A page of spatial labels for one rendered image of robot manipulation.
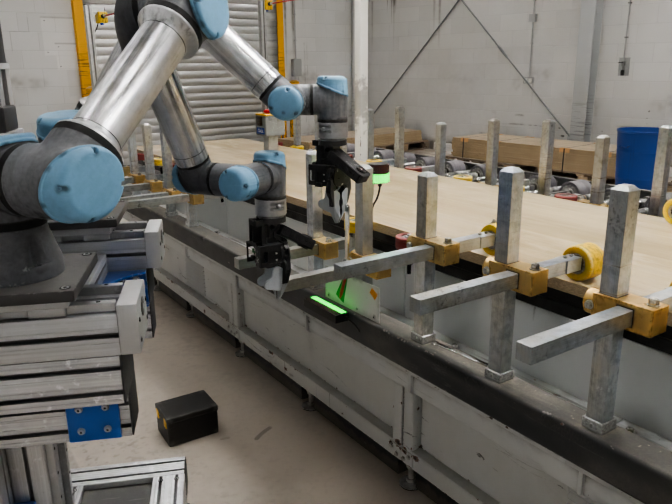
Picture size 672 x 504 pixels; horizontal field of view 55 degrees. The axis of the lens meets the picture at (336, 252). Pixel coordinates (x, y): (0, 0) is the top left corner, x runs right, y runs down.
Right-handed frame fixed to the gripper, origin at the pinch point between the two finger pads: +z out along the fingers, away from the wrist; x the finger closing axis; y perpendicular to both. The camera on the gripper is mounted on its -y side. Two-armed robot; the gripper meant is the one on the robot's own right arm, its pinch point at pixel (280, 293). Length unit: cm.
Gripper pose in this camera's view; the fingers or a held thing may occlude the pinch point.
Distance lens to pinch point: 162.8
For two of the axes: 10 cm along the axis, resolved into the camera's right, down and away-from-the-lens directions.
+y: -8.3, 1.5, -5.4
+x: 5.6, 2.2, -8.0
